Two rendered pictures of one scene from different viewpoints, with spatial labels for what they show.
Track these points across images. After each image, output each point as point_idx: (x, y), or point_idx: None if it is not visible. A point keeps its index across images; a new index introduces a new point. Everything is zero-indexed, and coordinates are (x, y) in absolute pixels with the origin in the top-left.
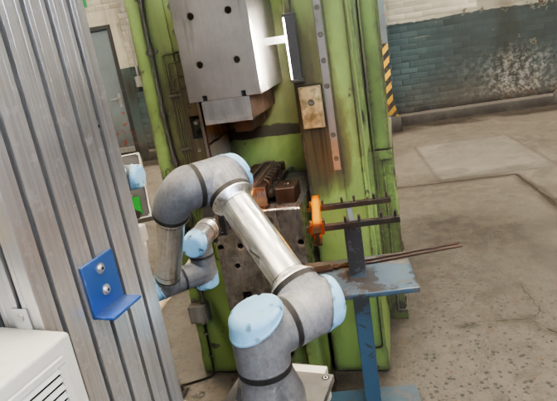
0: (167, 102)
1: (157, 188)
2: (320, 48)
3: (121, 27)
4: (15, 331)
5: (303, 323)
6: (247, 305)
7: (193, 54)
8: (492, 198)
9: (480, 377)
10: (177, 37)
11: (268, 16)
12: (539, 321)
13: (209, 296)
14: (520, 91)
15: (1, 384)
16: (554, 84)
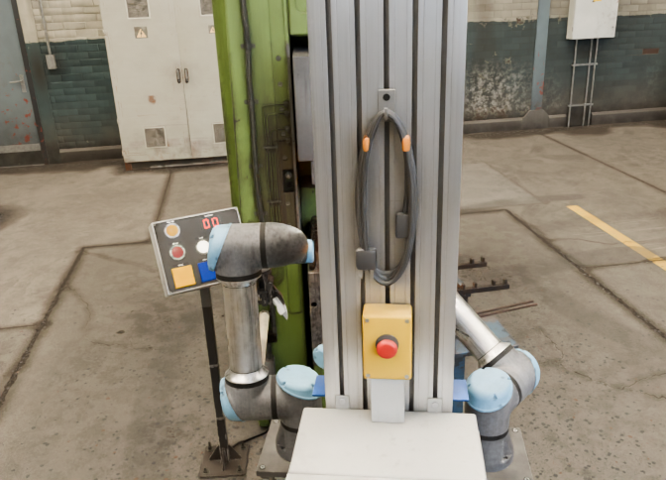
0: (260, 153)
1: (92, 204)
2: None
3: None
4: (431, 415)
5: (521, 390)
6: (481, 378)
7: (310, 114)
8: (491, 236)
9: (528, 419)
10: (296, 96)
11: None
12: (565, 364)
13: (276, 350)
14: (492, 113)
15: (480, 451)
16: (524, 108)
